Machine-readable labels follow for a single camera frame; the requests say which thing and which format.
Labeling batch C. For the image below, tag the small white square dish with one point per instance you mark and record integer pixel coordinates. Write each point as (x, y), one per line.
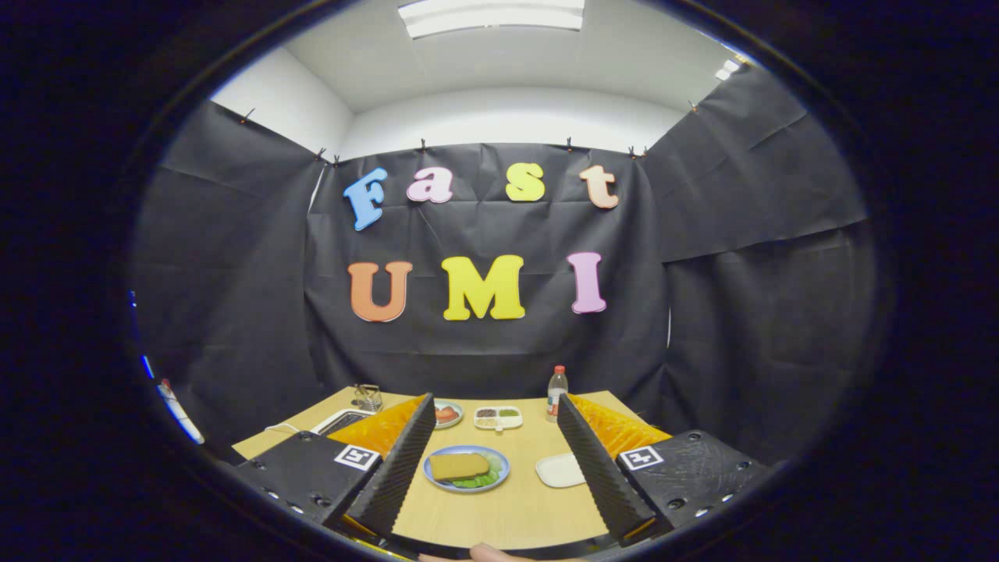
(558, 471)

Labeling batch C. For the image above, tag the clear water bottle red cap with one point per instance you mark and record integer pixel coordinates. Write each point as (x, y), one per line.
(556, 394)

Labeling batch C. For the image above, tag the white toaster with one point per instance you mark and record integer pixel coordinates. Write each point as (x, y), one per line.
(324, 428)

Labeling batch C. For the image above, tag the long ceiling light panel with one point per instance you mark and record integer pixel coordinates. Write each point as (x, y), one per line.
(492, 16)

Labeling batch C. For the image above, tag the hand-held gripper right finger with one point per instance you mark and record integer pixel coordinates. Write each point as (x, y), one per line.
(601, 468)

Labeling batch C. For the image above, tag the green lettuce leaf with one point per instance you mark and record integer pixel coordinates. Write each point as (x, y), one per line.
(478, 483)

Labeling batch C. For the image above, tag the brown toasted bread slice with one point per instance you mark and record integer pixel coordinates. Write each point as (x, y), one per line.
(459, 467)

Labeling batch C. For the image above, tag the black backdrop cloth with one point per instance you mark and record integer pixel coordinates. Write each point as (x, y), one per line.
(484, 351)

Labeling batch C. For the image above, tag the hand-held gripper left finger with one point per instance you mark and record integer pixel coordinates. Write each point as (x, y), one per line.
(394, 468)

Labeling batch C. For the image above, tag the blue round plate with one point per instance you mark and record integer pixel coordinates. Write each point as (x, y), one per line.
(437, 480)

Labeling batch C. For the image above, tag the pale green plate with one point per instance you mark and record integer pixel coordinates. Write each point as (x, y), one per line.
(456, 425)

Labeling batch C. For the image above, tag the small ceiling light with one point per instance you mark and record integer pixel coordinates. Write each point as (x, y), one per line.
(727, 70)

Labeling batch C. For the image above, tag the white divided condiment tray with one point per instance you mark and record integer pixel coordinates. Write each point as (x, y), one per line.
(499, 419)

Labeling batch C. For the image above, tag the red tomato slice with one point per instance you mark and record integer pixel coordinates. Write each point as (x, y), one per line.
(446, 414)

